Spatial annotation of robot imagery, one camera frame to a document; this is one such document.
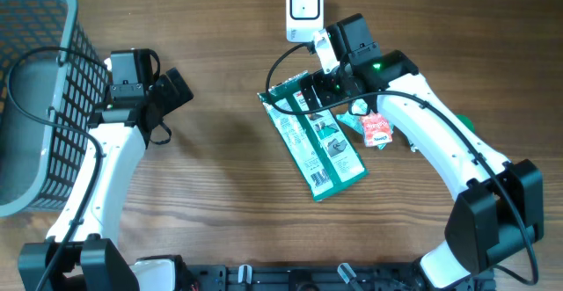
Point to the pink tissue pack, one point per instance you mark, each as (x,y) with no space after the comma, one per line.
(376,130)

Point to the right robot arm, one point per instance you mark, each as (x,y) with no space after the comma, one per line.
(498,205)

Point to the green white gum pack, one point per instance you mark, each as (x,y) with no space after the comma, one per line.
(413,147)

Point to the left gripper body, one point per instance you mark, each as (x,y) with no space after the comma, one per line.
(165,93)

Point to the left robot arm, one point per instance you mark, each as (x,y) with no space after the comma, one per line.
(80,251)

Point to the white barcode scanner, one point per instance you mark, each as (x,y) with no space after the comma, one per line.
(303,19)

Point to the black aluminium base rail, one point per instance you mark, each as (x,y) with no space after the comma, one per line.
(379,277)

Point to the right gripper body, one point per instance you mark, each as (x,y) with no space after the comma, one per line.
(331,87)

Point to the green lid jar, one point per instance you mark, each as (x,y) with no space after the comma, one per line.
(467,122)

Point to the light teal sachet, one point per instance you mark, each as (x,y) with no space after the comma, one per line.
(352,117)

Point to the large green white packet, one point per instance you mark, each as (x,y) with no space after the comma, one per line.
(321,150)

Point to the grey plastic mesh basket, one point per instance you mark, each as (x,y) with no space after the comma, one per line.
(46,68)

